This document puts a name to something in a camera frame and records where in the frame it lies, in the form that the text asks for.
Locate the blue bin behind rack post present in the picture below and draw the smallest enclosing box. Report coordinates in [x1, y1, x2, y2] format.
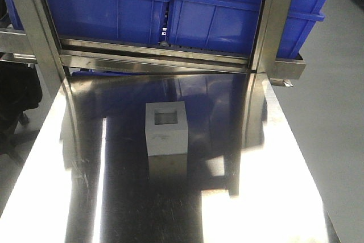
[167, 0, 326, 59]

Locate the gray foam base block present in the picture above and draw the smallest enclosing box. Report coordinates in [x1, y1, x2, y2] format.
[145, 101, 188, 156]

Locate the blue bin with red bags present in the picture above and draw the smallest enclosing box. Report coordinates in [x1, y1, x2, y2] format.
[47, 0, 169, 44]

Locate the black office chair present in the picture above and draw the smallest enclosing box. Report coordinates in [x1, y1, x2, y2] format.
[1, 60, 43, 167]

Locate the stainless steel rack frame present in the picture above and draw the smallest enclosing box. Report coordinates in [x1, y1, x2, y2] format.
[1, 0, 305, 96]

